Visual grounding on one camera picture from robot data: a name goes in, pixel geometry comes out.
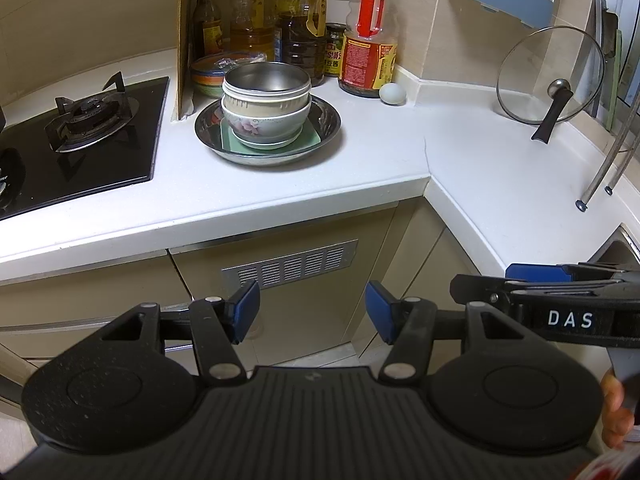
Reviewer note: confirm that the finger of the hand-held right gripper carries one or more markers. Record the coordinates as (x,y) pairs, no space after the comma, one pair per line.
(535,272)
(480,290)

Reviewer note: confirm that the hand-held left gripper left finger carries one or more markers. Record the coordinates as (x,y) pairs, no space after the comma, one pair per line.
(247,310)

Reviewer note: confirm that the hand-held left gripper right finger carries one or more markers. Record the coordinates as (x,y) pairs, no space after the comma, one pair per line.
(377,312)

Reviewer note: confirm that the green square plate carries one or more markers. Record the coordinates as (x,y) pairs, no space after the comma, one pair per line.
(305,140)

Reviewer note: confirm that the white floral ceramic bowl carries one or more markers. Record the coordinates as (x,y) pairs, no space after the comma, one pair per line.
(260,130)

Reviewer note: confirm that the large steel basin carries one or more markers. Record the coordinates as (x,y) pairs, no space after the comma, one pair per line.
(325,125)

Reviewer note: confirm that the cream plastic bowl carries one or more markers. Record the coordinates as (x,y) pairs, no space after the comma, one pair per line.
(250,105)

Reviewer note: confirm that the large steel bowl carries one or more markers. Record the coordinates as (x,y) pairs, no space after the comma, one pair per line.
(270,77)

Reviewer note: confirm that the person's right hand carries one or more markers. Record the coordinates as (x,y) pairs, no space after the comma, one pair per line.
(612,410)

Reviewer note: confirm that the metal vent grille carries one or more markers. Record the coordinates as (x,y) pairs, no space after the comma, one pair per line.
(290,265)

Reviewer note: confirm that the steel sink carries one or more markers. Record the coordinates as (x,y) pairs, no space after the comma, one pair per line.
(617,250)

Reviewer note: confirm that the steel rack legs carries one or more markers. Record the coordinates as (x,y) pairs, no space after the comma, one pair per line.
(591,185)

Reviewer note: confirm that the beige kitchen cabinet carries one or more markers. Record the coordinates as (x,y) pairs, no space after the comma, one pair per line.
(100,290)

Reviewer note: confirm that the red white patterned clothing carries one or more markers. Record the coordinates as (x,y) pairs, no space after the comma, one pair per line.
(607,472)

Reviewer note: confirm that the glass pot lid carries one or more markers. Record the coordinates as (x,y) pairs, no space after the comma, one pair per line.
(552,110)

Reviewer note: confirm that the light green hanging utensil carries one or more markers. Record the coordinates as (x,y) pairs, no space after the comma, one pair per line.
(616,85)

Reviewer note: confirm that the black glass gas stove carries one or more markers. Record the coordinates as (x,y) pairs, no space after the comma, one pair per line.
(100,160)

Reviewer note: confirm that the pale egg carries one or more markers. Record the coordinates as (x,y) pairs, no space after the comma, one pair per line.
(390,94)

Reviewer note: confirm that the colourful striped bowl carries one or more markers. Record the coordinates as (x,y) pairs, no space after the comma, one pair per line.
(205,77)

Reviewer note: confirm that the black burner grate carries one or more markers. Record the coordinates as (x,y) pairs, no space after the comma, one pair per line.
(85,115)

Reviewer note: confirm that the dark hanging utensil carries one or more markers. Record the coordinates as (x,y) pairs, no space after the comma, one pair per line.
(607,25)

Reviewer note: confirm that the green-lidded jar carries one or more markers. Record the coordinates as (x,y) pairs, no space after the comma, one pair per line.
(334,57)

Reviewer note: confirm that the window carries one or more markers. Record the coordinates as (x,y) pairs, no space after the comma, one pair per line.
(631,20)

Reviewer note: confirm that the yellow oil bottle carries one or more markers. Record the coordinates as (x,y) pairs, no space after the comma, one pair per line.
(250,35)

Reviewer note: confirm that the cardboard sheet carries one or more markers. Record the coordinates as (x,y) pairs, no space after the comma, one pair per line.
(184,35)

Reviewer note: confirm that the small dark sauce bottle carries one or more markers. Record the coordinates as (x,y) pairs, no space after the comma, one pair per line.
(207,30)

